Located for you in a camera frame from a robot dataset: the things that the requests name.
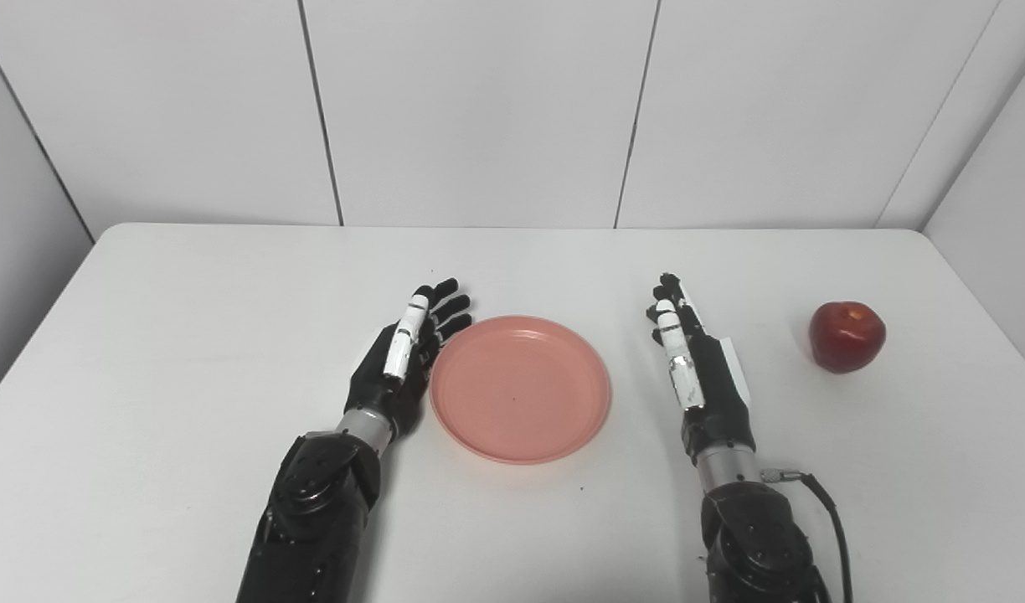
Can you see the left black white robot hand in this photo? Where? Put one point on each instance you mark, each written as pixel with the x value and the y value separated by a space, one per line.
pixel 408 360

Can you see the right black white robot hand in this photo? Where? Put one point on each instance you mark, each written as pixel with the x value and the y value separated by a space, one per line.
pixel 701 377

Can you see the pink round plate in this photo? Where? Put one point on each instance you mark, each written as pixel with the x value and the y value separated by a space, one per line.
pixel 520 389

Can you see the red apple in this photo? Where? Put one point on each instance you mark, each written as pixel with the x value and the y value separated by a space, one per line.
pixel 847 337

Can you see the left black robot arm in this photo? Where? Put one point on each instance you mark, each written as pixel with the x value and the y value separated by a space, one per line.
pixel 320 519

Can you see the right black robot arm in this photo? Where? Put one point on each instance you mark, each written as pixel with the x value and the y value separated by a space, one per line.
pixel 755 528

